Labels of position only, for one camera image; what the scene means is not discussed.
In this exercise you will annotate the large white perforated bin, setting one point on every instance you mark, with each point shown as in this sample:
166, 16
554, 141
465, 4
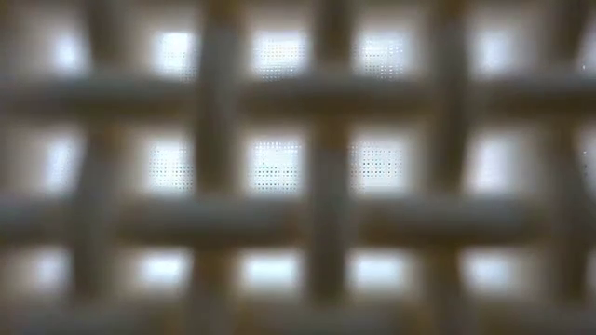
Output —
326, 218

